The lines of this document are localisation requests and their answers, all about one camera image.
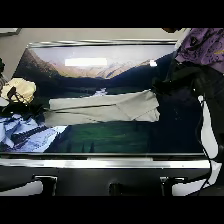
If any grey garment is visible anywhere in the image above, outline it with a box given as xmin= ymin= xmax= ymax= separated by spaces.
xmin=42 ymin=89 xmax=161 ymax=128

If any cream garment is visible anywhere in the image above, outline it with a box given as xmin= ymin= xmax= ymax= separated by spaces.
xmin=0 ymin=77 xmax=37 ymax=105

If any blue garment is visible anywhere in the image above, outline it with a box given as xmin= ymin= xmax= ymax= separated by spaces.
xmin=0 ymin=113 xmax=68 ymax=153

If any purple garment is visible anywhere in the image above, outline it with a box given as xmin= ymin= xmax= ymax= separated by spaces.
xmin=174 ymin=28 xmax=224 ymax=74

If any silver frame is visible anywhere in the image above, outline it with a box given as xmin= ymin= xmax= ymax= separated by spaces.
xmin=0 ymin=157 xmax=224 ymax=197

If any black cable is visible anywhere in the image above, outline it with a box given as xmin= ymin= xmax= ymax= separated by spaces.
xmin=195 ymin=96 xmax=215 ymax=197

